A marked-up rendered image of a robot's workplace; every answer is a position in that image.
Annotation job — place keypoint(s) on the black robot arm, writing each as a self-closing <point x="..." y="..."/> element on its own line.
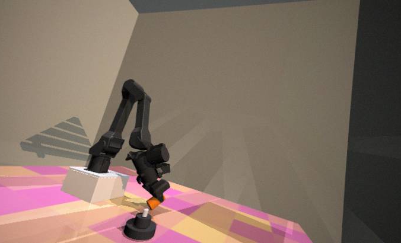
<point x="111" y="142"/>

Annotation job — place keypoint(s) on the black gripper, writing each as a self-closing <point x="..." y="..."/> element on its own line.
<point x="149" y="178"/>

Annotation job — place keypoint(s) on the orange cylinder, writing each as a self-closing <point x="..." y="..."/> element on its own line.
<point x="153" y="203"/>

